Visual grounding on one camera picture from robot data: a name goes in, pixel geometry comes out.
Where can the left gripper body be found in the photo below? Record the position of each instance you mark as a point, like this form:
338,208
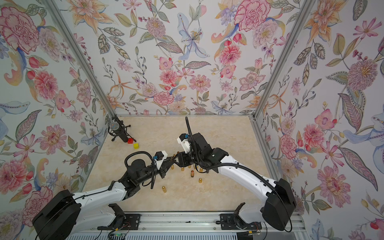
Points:
161,171

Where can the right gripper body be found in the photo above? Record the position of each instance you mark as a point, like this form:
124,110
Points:
189,159

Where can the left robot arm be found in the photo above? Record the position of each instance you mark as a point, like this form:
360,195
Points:
68,213

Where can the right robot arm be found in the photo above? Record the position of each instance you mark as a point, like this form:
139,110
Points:
277,199

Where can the yellow cube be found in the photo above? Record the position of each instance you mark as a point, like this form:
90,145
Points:
136,146

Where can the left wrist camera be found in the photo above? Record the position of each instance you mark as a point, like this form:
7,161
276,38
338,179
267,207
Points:
159,158

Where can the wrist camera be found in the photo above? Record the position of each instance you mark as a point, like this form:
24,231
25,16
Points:
183,140
159,158

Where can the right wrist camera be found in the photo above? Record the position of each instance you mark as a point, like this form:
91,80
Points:
183,140

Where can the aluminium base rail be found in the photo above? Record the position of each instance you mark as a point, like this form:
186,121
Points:
191,226

